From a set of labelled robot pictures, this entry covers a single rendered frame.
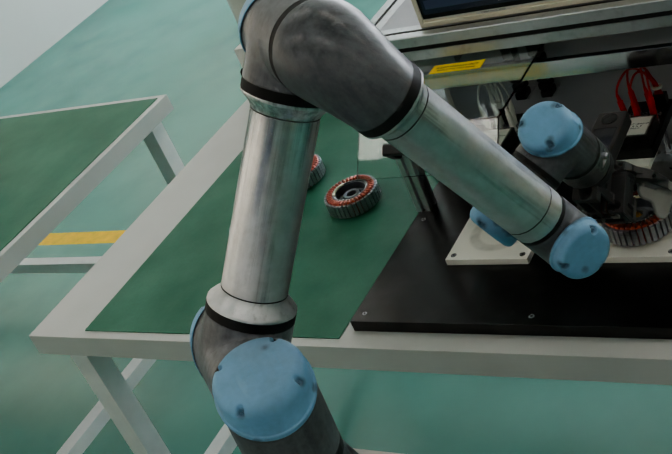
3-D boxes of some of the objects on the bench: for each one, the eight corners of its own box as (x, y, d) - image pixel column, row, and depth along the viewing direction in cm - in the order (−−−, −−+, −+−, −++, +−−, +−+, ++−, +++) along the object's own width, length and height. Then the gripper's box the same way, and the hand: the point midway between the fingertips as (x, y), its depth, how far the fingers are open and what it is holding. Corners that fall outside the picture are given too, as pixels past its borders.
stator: (667, 248, 165) (662, 228, 163) (596, 249, 171) (590, 230, 169) (684, 204, 172) (678, 185, 170) (615, 207, 179) (609, 188, 177)
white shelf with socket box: (322, 141, 248) (241, -42, 227) (199, 153, 269) (114, -14, 247) (384, 63, 272) (316, -109, 250) (267, 79, 293) (194, -79, 271)
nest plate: (529, 264, 176) (526, 258, 176) (447, 265, 185) (444, 259, 184) (556, 208, 187) (554, 203, 186) (477, 212, 195) (475, 206, 195)
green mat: (339, 339, 183) (338, 338, 183) (84, 331, 217) (84, 330, 217) (518, 56, 247) (518, 55, 247) (300, 84, 281) (299, 84, 281)
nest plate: (679, 262, 163) (677, 255, 162) (583, 263, 171) (581, 257, 171) (700, 202, 173) (698, 196, 173) (608, 206, 182) (606, 200, 181)
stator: (392, 187, 218) (385, 172, 216) (363, 221, 211) (357, 206, 210) (348, 187, 225) (341, 172, 224) (319, 219, 218) (312, 204, 217)
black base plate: (752, 341, 147) (748, 329, 146) (354, 331, 183) (349, 321, 182) (801, 146, 179) (799, 135, 178) (454, 170, 215) (451, 160, 214)
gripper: (518, 202, 157) (571, 243, 173) (653, 195, 146) (697, 239, 162) (523, 146, 160) (575, 191, 175) (657, 135, 149) (700, 184, 164)
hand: (635, 197), depth 169 cm, fingers open, 14 cm apart
